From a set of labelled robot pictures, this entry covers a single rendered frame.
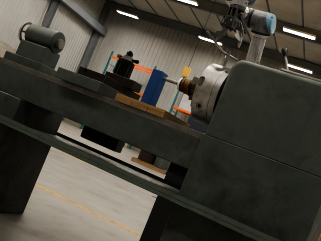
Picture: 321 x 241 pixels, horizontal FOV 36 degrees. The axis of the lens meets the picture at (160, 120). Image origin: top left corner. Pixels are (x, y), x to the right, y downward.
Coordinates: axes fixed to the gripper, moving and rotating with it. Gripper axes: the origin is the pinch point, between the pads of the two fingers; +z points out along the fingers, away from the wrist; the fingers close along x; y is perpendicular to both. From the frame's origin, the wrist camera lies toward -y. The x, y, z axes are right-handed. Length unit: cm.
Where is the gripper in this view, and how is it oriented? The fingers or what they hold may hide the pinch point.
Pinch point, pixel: (227, 46)
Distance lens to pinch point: 254.6
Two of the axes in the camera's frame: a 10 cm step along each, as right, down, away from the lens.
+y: -6.2, -1.9, -7.6
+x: 7.1, 2.8, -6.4
